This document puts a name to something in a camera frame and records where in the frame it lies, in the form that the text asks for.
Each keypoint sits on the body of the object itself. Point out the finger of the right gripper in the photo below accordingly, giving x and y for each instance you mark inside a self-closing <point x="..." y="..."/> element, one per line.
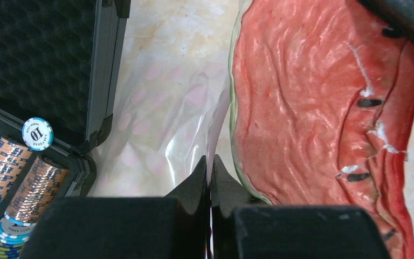
<point x="397" y="13"/>

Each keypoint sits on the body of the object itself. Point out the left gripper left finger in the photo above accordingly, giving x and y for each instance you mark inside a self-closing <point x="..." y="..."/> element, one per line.
<point x="173" y="226"/>

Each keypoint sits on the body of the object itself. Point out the black poker chip case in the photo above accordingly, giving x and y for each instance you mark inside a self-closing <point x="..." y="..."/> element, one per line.
<point x="60" y="61"/>

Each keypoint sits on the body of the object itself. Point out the toy watermelon slice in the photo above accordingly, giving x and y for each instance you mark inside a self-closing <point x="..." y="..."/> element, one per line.
<point x="322" y="107"/>

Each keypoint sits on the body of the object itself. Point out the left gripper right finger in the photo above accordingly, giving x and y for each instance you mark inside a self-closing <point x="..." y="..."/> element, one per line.
<point x="245" y="227"/>

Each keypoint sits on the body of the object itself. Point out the white ten poker chip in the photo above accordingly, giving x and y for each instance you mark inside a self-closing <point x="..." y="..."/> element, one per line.
<point x="37" y="134"/>

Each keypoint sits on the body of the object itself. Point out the clear zip top bag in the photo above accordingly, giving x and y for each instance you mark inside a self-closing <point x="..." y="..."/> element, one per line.
<point x="172" y="99"/>

